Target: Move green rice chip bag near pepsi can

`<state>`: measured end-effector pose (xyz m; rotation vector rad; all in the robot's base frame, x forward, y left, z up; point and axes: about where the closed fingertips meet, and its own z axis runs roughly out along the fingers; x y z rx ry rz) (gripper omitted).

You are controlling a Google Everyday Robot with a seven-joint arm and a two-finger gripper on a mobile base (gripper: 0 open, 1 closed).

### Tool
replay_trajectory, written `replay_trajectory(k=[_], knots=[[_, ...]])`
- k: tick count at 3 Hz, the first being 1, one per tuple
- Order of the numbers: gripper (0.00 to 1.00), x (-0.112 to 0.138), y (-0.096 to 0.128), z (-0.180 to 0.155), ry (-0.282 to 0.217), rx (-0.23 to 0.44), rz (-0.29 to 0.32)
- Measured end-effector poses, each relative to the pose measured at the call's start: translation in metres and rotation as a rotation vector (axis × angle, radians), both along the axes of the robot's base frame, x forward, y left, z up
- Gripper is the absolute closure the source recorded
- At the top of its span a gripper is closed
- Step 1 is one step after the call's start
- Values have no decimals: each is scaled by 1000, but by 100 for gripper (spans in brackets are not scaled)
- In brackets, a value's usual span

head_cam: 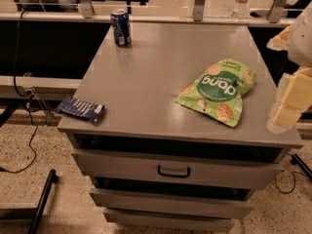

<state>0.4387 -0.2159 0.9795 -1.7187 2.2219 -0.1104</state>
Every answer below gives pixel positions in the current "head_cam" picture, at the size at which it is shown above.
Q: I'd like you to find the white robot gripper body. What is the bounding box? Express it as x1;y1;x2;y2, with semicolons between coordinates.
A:
288;6;312;67

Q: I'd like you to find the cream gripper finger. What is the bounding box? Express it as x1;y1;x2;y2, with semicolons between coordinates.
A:
266;66;312;134
266;25;292;51

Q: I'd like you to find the green rice chip bag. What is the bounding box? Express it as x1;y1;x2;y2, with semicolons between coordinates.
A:
175;58;256;128

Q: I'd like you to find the blue pepsi can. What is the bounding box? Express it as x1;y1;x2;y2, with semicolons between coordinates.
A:
111;9;132;46

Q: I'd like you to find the clear plastic water bottle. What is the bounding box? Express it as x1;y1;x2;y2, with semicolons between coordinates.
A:
231;0;249;20

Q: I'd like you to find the black metal leg right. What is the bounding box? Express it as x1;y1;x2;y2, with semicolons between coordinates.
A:
291;154;312;181

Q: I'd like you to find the black metal leg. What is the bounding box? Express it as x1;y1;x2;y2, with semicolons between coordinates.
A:
27;170;58;234
291;154;312;181

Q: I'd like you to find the grey drawer cabinet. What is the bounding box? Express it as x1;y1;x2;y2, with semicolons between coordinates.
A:
57;21;305;233

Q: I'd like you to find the middle grey drawer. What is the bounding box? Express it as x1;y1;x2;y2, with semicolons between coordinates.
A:
90;188;253;218

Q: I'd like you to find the grey drawer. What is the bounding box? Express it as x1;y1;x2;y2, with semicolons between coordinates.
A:
103;209;234;233
72;148;282;189
90;188;253;218

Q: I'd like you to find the top grey drawer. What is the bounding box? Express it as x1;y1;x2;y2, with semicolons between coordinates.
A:
72;148;282;189

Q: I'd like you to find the bottom grey drawer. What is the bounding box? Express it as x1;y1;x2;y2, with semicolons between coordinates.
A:
103;209;234;233

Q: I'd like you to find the dark blue snack bar wrapper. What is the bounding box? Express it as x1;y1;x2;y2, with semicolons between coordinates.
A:
55;97;105;123

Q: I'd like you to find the black metal leg left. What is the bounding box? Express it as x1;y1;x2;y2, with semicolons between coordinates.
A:
27;170;58;234

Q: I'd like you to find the black cable on right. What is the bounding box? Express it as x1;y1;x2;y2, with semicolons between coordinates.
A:
274;169;308;195

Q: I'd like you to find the black cable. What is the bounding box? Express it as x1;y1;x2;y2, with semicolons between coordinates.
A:
0;10;39;175
274;169;308;195

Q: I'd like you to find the black drawer handle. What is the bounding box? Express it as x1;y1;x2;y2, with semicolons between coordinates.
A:
157;165;191;178

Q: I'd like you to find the black cable on left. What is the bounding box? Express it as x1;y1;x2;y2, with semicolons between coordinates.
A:
0;10;39;175

